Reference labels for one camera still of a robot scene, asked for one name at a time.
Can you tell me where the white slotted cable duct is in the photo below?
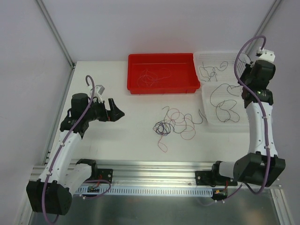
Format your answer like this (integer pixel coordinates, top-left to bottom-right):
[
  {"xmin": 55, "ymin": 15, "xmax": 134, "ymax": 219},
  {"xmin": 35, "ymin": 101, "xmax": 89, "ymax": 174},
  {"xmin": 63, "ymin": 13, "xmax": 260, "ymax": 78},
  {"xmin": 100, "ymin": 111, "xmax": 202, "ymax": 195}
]
[{"xmin": 75, "ymin": 185, "xmax": 213, "ymax": 197}]

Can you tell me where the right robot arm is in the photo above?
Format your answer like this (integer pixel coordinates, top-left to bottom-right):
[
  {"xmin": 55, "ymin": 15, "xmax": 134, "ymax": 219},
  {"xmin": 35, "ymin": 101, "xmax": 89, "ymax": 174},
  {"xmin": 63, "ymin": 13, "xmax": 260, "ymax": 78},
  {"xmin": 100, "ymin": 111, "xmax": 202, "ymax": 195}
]
[{"xmin": 210, "ymin": 60, "xmax": 285, "ymax": 188}]

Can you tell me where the aluminium frame post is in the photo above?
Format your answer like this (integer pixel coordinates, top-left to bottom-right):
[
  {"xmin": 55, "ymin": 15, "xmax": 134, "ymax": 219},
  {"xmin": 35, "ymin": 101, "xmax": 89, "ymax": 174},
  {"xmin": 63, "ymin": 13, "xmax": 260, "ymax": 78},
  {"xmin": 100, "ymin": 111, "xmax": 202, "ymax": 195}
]
[
  {"xmin": 34, "ymin": 0, "xmax": 75, "ymax": 68},
  {"xmin": 245, "ymin": 0, "xmax": 284, "ymax": 54}
]

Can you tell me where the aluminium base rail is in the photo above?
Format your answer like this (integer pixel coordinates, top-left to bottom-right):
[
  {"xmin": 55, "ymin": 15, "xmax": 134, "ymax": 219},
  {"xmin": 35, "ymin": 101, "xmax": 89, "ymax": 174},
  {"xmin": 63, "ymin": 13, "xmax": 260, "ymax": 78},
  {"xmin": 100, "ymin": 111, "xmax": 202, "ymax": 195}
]
[{"xmin": 29, "ymin": 159, "xmax": 282, "ymax": 189}]

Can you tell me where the near white perforated basket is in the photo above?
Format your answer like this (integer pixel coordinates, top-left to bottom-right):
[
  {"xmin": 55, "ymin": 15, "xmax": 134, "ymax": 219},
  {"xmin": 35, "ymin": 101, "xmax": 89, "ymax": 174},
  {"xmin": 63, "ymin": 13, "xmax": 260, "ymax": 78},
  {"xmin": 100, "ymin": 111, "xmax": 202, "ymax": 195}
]
[{"xmin": 201, "ymin": 82, "xmax": 253, "ymax": 133}]

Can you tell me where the left aluminium frame post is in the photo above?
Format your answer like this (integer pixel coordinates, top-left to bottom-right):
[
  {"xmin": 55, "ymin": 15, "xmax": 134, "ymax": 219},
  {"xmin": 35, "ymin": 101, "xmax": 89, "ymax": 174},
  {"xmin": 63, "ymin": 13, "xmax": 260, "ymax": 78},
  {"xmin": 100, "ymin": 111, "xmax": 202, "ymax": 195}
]
[{"xmin": 34, "ymin": 0, "xmax": 75, "ymax": 68}]

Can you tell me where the wire bundle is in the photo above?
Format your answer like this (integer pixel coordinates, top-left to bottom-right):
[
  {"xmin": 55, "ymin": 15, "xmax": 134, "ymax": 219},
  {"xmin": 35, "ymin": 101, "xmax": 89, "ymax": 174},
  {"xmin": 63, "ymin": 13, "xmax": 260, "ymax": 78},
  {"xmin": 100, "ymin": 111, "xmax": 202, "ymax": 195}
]
[{"xmin": 152, "ymin": 105, "xmax": 196, "ymax": 152}]

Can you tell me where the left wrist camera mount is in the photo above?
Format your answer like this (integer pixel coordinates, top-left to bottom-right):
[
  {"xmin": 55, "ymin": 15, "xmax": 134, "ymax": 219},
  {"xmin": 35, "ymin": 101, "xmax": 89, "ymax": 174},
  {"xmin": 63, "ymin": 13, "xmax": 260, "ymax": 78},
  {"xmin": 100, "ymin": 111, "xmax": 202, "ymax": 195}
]
[{"xmin": 88, "ymin": 85, "xmax": 105, "ymax": 103}]

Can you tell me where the far white perforated basket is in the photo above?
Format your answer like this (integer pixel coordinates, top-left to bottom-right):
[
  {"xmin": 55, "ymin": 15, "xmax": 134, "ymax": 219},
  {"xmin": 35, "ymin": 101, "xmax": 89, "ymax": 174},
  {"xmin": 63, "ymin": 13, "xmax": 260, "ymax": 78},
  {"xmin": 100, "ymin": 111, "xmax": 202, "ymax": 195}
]
[{"xmin": 193, "ymin": 51, "xmax": 251, "ymax": 84}]

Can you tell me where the red plastic tray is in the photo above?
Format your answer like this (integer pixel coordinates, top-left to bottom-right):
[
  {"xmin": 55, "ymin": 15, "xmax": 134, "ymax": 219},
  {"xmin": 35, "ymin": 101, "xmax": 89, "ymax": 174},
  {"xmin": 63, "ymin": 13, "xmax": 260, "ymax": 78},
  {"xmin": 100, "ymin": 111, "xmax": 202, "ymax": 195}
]
[{"xmin": 127, "ymin": 53, "xmax": 201, "ymax": 94}]

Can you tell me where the white wire in tray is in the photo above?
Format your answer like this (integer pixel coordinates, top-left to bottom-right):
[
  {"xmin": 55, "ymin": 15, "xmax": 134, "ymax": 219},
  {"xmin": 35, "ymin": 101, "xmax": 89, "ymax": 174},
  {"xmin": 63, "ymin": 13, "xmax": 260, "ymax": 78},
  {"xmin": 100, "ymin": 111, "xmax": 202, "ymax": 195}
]
[{"xmin": 135, "ymin": 67, "xmax": 172, "ymax": 88}]

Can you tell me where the white perforated basket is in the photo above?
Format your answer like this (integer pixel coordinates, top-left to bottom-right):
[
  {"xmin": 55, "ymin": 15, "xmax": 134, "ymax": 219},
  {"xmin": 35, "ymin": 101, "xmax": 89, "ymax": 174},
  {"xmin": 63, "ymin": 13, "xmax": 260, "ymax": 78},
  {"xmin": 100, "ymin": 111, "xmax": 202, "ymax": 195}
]
[
  {"xmin": 193, "ymin": 51, "xmax": 251, "ymax": 84},
  {"xmin": 201, "ymin": 82, "xmax": 253, "ymax": 133}
]

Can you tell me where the black mounting plate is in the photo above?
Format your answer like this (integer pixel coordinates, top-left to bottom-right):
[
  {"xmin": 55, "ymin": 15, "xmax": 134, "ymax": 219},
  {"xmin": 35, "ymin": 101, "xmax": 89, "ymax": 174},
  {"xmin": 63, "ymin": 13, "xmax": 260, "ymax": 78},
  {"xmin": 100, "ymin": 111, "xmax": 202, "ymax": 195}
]
[
  {"xmin": 92, "ymin": 168, "xmax": 113, "ymax": 183},
  {"xmin": 195, "ymin": 170, "xmax": 238, "ymax": 187}
]

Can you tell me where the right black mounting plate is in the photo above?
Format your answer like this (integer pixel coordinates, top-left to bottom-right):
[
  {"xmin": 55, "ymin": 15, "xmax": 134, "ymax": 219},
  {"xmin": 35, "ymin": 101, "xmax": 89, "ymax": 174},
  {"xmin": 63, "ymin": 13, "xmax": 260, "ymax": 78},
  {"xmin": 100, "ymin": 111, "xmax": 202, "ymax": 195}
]
[{"xmin": 195, "ymin": 170, "xmax": 238, "ymax": 187}]

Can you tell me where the pink wire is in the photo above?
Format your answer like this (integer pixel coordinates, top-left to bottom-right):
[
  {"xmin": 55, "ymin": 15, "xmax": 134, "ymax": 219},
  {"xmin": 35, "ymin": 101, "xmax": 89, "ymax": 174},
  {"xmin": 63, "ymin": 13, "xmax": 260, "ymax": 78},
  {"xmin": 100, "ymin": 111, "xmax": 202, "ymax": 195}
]
[{"xmin": 140, "ymin": 67, "xmax": 165, "ymax": 88}]

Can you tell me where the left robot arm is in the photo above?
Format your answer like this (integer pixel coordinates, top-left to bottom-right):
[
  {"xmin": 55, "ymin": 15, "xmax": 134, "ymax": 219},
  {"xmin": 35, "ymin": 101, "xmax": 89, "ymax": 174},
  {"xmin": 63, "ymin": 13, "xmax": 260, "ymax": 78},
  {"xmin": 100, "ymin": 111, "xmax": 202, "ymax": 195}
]
[{"xmin": 26, "ymin": 93, "xmax": 125, "ymax": 215}]

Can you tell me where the right aluminium frame post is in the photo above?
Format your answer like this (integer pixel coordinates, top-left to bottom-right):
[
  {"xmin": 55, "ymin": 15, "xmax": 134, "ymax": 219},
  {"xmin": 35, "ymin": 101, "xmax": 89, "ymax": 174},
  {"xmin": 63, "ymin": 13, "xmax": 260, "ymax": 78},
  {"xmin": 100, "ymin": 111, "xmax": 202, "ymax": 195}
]
[{"xmin": 245, "ymin": 0, "xmax": 284, "ymax": 54}]

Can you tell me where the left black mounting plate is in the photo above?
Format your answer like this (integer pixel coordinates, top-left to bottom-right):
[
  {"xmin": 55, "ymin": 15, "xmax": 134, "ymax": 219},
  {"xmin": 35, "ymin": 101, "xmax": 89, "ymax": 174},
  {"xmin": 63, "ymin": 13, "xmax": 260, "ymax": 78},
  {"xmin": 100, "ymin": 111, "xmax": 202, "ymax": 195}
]
[{"xmin": 92, "ymin": 168, "xmax": 113, "ymax": 183}]

